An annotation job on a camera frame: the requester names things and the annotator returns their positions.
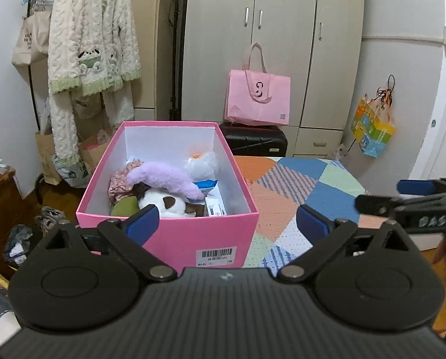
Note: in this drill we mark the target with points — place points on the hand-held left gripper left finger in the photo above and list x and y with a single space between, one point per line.
144 222

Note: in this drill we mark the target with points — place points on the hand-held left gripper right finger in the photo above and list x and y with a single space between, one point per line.
311 222

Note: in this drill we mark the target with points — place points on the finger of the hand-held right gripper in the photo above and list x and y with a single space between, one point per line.
413 187
376 204

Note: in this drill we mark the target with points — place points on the green soft ball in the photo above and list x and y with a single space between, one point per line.
125 207

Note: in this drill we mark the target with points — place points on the pink floral cloth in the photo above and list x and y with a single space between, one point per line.
118 185

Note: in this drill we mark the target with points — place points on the purple plush toy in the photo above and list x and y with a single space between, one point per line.
159 174

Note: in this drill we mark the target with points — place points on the pink cardboard box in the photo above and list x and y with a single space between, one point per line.
208 235

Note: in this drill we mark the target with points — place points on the white tube carton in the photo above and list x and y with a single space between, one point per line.
215 207

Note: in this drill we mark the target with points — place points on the blue packet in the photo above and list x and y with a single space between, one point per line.
208 184

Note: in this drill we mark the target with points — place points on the white plush toy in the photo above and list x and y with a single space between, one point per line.
204 166

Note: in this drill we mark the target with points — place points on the white and brown plush dog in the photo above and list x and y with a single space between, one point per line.
159 198

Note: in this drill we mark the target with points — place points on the colourful hanging gift bag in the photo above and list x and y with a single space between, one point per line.
372 134

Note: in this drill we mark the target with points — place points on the brown paper bag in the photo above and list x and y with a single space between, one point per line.
47 157
93 153

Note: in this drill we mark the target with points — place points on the pair of sneakers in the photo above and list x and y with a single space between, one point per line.
50 220

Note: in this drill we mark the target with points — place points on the black suitcase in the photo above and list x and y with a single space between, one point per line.
252 142

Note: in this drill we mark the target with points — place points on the pink tote bag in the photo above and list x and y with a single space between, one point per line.
258 110

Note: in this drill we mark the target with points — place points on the dark crumpled cloth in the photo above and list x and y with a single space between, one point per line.
17 245

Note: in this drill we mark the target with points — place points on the black tripod stand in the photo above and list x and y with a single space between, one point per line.
175 63

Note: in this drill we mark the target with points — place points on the black coat rack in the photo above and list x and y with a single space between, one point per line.
33 93

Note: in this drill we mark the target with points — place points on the beige cabinet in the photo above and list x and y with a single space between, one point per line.
148 45

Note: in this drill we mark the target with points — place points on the grey wardrobe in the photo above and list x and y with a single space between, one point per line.
282 45

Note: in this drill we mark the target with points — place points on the cream fluffy robe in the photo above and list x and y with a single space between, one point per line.
88 26

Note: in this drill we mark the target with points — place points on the beige canvas tote bag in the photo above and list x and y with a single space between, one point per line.
30 41

